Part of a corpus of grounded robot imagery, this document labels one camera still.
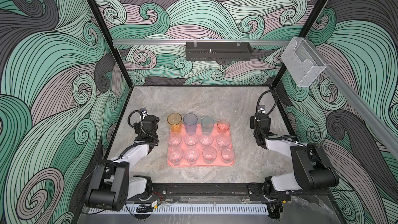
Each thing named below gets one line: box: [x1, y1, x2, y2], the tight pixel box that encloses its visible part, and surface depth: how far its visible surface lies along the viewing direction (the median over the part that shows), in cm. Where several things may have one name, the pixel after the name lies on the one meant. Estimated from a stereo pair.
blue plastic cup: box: [182, 113, 198, 135], surface depth 87 cm
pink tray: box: [166, 123, 236, 167], surface depth 86 cm
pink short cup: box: [217, 119, 231, 135], surface depth 96 cm
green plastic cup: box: [201, 116, 215, 137], surface depth 90 cm
